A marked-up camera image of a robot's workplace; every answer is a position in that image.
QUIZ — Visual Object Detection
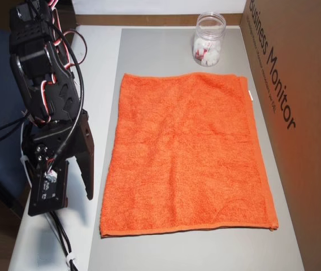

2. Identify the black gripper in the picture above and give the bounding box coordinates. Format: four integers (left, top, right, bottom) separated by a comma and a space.
21, 108, 95, 202

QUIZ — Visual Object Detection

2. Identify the orange terry towel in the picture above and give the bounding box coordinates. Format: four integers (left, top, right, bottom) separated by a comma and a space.
99, 72, 279, 239

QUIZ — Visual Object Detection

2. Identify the grey table mat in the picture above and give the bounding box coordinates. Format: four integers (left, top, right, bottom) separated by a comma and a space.
88, 27, 305, 271

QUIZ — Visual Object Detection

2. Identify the brown back board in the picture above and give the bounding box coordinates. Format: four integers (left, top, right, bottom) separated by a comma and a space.
74, 12, 246, 28

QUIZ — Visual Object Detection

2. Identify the red white paper card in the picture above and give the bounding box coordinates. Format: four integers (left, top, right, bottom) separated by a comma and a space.
193, 41, 211, 62

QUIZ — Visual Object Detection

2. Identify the clear plastic jar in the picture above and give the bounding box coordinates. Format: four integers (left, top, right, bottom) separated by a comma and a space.
192, 11, 227, 67

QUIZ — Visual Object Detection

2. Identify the brown cardboard monitor box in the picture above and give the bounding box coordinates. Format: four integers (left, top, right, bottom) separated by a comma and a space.
241, 0, 321, 271

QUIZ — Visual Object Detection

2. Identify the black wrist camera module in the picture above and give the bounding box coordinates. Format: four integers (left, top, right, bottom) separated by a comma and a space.
27, 160, 70, 217

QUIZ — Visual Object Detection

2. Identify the thin white cable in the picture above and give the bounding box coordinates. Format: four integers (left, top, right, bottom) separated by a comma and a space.
20, 124, 29, 170

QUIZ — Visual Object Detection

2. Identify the red white servo wire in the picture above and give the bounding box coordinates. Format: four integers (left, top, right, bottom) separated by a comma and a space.
40, 78, 57, 125

